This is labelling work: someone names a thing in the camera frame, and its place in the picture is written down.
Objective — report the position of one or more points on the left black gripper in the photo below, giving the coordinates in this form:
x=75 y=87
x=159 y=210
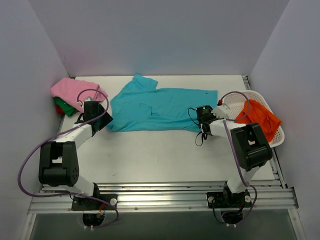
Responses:
x=101 y=122

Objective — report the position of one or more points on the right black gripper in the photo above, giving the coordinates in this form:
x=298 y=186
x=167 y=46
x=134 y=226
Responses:
x=203 y=127

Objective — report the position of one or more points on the teal t-shirt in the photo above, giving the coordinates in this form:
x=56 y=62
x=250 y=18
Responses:
x=142 y=106

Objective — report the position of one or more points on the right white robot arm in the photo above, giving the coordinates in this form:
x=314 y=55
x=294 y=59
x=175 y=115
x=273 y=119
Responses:
x=249 y=145

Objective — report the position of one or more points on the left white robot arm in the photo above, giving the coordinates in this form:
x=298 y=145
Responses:
x=58 y=162

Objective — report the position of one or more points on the green folded t-shirt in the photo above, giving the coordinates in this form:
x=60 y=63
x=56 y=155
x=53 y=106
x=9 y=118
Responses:
x=68 y=109

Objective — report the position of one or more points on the white plastic basket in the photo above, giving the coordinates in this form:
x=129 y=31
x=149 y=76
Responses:
x=236 y=103

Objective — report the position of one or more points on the red folded t-shirt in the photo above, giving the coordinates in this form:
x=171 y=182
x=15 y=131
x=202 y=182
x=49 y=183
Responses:
x=59 y=110

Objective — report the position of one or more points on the pink folded t-shirt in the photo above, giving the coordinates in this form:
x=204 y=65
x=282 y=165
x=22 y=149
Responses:
x=72 y=90

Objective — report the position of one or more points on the orange t-shirt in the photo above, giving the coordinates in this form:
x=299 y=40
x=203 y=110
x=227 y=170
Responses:
x=257 y=113

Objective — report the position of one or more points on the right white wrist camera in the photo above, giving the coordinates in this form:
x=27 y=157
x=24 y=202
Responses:
x=221 y=111

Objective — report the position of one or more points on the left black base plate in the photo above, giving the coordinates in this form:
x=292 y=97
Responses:
x=86 y=204

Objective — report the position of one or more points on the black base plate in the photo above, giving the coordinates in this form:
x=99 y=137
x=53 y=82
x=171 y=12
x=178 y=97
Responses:
x=220 y=200
x=86 y=204

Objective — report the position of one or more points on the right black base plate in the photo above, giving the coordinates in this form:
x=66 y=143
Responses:
x=220 y=200

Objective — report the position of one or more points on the aluminium rail frame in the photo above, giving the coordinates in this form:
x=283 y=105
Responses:
x=164 y=172

